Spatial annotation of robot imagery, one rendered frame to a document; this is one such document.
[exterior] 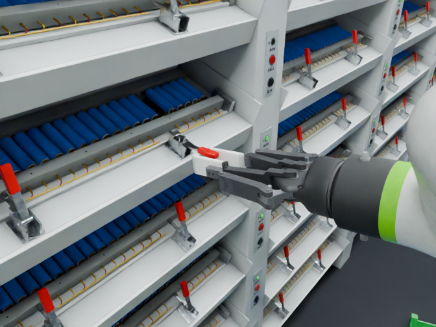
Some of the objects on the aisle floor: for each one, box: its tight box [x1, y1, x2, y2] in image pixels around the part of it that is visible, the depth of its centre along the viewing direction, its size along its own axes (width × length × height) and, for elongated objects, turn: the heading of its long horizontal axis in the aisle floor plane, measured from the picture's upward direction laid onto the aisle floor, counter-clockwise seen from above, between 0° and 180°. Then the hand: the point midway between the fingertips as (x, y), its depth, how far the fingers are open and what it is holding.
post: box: [178, 0, 288, 327], centre depth 88 cm, size 20×9×175 cm, turn 51°
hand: (217, 163), depth 62 cm, fingers open, 3 cm apart
